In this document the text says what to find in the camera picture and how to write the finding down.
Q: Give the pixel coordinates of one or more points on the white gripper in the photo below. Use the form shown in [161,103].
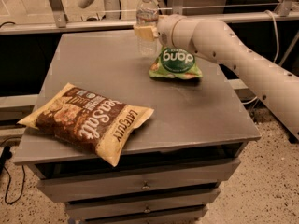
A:
[164,31]

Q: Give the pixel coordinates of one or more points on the clear plastic water bottle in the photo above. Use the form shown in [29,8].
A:
[147,14]

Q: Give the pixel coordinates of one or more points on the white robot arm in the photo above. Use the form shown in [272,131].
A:
[215,41]

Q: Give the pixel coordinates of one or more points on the green rice chip bag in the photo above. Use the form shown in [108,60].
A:
[175,63]

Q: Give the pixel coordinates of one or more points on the brown sea salt chip bag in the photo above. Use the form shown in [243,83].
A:
[89,120]

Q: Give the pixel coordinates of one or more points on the grey drawer cabinet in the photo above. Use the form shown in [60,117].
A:
[193,120]

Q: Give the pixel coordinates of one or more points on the middle grey drawer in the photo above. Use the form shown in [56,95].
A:
[141,204]

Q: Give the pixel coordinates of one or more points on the grey drawer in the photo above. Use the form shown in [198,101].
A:
[84,187]
[141,204]
[156,217]

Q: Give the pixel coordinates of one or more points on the top grey drawer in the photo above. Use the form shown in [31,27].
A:
[84,187]

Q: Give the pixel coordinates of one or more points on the bottom grey drawer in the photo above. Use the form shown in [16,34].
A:
[156,217]

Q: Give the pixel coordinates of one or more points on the grey metal rail frame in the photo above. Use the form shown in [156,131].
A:
[45,16]

